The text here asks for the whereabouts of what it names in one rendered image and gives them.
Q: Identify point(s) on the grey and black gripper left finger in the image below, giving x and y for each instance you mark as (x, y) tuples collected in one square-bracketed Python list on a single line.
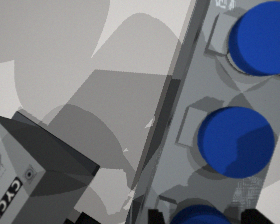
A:
[(155, 217)]

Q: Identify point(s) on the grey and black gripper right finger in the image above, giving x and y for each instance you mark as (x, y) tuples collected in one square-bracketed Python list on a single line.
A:
[(253, 216)]

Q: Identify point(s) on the grey button panel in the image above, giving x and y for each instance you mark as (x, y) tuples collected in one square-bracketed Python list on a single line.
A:
[(41, 177)]

